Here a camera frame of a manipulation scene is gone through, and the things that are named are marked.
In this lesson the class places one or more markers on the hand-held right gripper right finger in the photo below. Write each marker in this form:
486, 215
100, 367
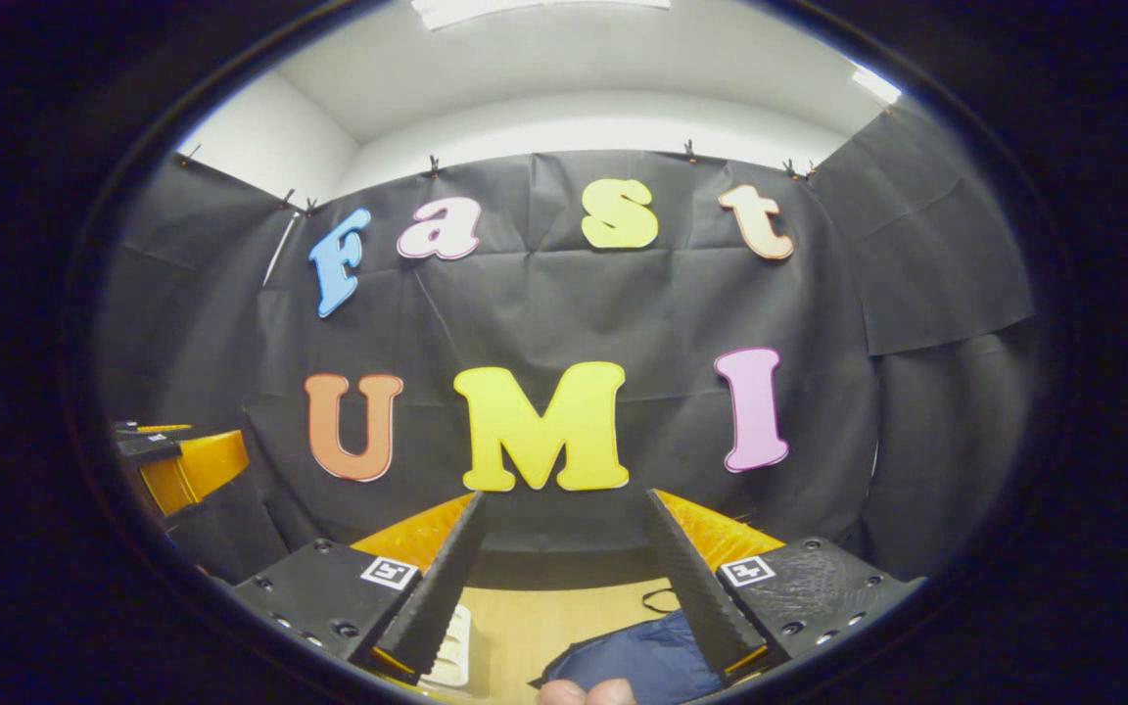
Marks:
696, 597

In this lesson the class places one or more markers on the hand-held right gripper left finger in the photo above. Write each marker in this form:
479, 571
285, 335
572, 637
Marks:
437, 597

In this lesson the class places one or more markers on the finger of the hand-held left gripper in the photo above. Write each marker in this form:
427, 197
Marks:
197, 470
158, 429

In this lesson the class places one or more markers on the white bookshelf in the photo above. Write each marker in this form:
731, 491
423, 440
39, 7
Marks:
454, 641

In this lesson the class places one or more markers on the blue schoolbag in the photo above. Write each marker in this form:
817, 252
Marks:
642, 661

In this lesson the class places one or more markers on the ceiling light panel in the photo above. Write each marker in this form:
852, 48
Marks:
877, 83
535, 10

